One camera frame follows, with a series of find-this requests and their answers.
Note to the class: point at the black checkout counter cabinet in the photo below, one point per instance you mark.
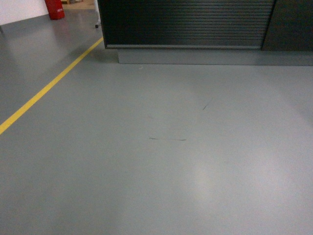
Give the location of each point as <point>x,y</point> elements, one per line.
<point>209,32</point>

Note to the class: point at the red fire extinguisher box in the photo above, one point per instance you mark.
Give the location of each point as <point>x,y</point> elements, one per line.
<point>55,9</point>

